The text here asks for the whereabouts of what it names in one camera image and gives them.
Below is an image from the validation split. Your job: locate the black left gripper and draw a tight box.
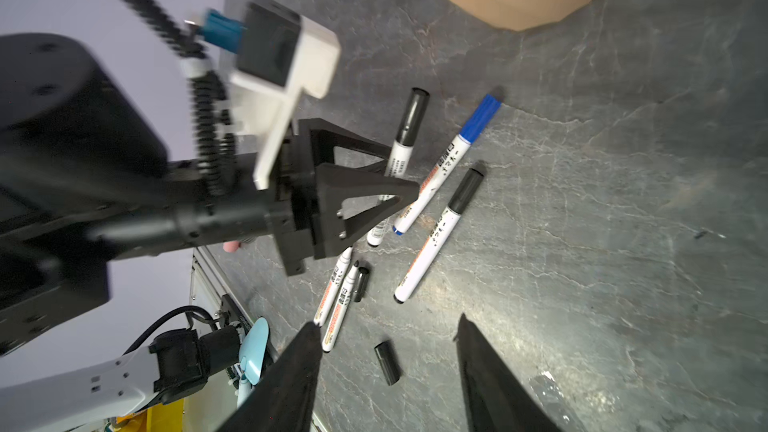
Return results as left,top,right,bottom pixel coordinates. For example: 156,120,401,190
267,118,419,276

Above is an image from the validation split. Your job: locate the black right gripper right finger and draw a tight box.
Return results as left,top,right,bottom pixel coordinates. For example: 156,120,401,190
454,315,558,431

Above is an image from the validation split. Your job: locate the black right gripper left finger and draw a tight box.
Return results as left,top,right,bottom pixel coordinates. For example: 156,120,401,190
219,322,323,432

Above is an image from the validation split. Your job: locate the white marker pen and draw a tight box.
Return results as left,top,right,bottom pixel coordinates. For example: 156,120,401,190
393,161,487,304
366,87,431,248
322,261,360,353
313,247,353,327

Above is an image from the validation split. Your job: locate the white marker blue cap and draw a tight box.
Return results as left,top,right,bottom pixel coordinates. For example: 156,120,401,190
392,94,501,235

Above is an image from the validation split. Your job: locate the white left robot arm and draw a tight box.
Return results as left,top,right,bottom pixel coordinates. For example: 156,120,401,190
1,0,418,354

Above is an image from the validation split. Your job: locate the pink purple small trowel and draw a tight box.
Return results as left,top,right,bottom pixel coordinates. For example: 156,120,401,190
223,240,242,253

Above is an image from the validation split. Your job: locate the aluminium frame rail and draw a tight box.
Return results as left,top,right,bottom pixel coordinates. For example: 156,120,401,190
182,247,275,431

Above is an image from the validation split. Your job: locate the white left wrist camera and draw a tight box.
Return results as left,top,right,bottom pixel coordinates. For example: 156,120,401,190
196,0,341,190

